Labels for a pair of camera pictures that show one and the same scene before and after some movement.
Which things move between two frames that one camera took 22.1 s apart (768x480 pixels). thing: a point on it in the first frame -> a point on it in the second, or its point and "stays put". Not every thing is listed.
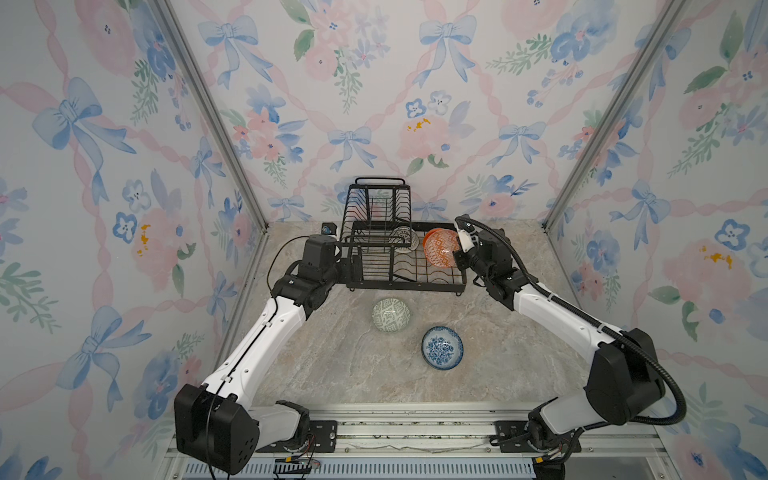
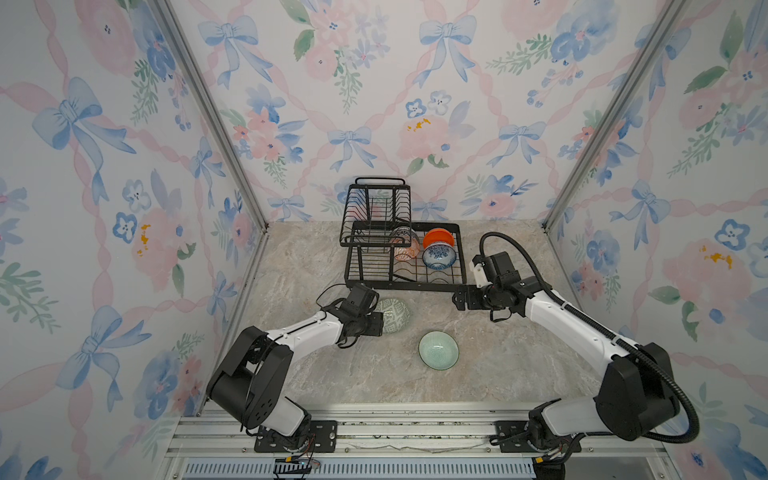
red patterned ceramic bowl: x=439 y=244 -> x=404 y=248
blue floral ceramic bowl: x=442 y=347 -> x=439 y=255
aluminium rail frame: x=453 y=441 stays put
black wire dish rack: x=385 y=249 stays put
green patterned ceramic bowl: x=391 y=315 stays put
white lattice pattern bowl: x=405 y=239 stays put
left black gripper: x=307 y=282 -> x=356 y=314
